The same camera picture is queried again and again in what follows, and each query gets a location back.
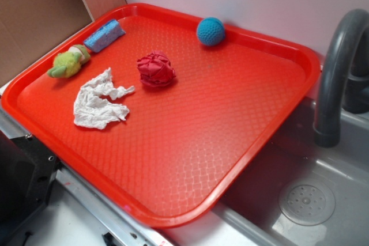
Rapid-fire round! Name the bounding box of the brown cardboard panel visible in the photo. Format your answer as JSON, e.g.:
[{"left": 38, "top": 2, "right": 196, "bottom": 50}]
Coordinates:
[{"left": 1, "top": 0, "right": 126, "bottom": 85}]

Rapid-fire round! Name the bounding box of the grey plastic sink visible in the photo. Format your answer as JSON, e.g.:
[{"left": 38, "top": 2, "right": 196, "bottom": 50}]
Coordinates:
[{"left": 170, "top": 52, "right": 369, "bottom": 246}]

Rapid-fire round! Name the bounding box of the blue sponge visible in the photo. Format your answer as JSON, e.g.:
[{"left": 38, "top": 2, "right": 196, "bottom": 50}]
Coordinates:
[{"left": 84, "top": 20, "right": 126, "bottom": 53}]

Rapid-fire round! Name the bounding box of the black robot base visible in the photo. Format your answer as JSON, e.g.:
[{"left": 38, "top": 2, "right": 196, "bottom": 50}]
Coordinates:
[{"left": 1, "top": 133, "right": 59, "bottom": 224}]

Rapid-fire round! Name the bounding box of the crumpled red cloth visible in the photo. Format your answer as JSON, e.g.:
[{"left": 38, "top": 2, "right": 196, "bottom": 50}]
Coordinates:
[{"left": 137, "top": 50, "right": 176, "bottom": 88}]

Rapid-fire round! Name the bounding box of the red plastic tray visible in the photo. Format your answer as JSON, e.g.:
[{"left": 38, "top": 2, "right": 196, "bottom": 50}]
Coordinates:
[{"left": 1, "top": 3, "right": 321, "bottom": 228}]

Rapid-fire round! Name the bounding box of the grey faucet spout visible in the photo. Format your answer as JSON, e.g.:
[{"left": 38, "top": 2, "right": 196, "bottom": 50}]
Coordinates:
[{"left": 313, "top": 9, "right": 368, "bottom": 147}]

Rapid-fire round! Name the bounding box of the green plush toy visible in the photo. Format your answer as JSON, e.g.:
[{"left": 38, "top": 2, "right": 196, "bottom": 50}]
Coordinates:
[{"left": 47, "top": 44, "right": 91, "bottom": 78}]

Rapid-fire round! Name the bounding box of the crumpled white cloth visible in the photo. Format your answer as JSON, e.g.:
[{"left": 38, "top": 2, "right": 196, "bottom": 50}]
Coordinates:
[{"left": 73, "top": 68, "right": 135, "bottom": 130}]

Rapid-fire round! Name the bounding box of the sink drain strainer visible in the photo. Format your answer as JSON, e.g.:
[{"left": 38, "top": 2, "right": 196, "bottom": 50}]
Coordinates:
[{"left": 278, "top": 180, "right": 336, "bottom": 226}]

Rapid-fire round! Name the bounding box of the blue textured ball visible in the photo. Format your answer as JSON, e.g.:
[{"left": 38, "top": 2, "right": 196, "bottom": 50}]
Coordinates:
[{"left": 197, "top": 17, "right": 225, "bottom": 46}]

